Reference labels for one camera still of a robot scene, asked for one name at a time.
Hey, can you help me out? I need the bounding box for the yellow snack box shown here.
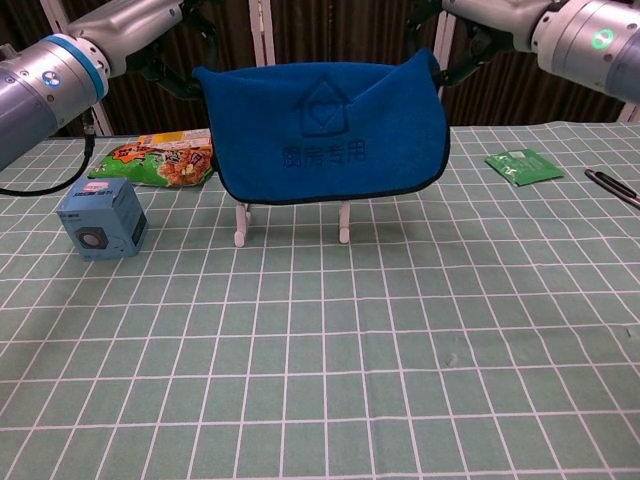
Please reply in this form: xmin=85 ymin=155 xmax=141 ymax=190
xmin=137 ymin=128 xmax=212 ymax=152

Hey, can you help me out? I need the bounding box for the steel ladle black handle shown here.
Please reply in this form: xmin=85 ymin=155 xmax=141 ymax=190
xmin=583 ymin=168 xmax=640 ymax=211

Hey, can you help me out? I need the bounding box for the green grid cutting mat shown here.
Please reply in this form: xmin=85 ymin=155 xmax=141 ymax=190
xmin=0 ymin=121 xmax=640 ymax=480

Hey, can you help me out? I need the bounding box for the dark pleated curtain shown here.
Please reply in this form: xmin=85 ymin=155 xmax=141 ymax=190
xmin=49 ymin=0 xmax=640 ymax=137

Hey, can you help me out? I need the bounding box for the light blue cube box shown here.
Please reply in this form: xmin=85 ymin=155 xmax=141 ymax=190
xmin=57 ymin=177 xmax=150 ymax=263

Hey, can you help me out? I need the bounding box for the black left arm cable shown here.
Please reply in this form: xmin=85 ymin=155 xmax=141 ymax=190
xmin=0 ymin=112 xmax=98 ymax=196

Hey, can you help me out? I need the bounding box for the green orange snack bag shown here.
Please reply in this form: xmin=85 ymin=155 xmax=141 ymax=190
xmin=88 ymin=142 xmax=220 ymax=190

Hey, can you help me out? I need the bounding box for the blue microfibre towel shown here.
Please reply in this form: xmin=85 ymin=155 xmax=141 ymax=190
xmin=192 ymin=47 xmax=451 ymax=207

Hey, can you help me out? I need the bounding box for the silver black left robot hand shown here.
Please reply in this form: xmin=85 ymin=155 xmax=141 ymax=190
xmin=67 ymin=0 xmax=221 ymax=104

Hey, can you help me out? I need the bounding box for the metal wire rack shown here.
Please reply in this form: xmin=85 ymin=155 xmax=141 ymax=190
xmin=233 ymin=199 xmax=352 ymax=248

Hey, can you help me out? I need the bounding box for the green foil sachet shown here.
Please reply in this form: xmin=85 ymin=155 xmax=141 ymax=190
xmin=484 ymin=148 xmax=566 ymax=188

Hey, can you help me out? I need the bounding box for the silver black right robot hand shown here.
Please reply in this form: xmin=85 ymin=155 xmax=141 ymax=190
xmin=404 ymin=0 xmax=566 ymax=89

